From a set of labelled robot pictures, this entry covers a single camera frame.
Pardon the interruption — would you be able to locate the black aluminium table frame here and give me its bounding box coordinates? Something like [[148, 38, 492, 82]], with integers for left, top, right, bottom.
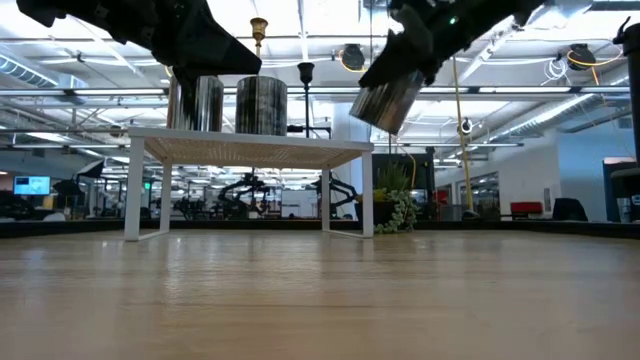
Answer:
[[0, 218, 640, 240]]

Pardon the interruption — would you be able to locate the orange candle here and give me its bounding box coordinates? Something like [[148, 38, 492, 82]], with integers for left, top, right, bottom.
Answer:
[[234, 75, 289, 137], [167, 74, 225, 133]]

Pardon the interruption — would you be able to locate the white perforated metal shelf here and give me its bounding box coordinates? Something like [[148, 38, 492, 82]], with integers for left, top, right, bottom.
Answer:
[[123, 125, 375, 242]]

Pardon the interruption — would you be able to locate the black chair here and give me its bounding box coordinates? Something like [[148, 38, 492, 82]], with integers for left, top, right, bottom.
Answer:
[[552, 197, 589, 222]]

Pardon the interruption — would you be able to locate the gold candlestick holder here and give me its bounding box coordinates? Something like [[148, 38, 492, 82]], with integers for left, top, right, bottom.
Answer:
[[249, 16, 269, 79]]

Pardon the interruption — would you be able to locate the black candlestick holder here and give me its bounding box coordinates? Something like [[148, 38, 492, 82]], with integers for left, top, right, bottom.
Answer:
[[287, 61, 333, 140]]

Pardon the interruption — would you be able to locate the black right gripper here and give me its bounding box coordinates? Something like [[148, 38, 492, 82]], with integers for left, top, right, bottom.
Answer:
[[358, 0, 547, 91]]

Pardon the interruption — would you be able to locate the grey candle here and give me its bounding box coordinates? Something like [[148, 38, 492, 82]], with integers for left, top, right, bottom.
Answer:
[[348, 69, 427, 136]]

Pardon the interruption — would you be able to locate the long yellow cable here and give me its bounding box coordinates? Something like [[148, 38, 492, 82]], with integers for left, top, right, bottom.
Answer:
[[449, 57, 479, 220]]

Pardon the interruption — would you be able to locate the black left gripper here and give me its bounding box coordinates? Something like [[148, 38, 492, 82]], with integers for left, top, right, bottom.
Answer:
[[15, 0, 264, 119]]

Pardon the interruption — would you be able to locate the potted succulent plant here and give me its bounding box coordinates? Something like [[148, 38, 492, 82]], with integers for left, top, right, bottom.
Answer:
[[355, 164, 419, 235]]

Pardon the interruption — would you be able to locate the blue computer monitor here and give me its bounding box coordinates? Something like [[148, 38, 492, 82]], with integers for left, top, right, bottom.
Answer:
[[13, 175, 52, 196]]

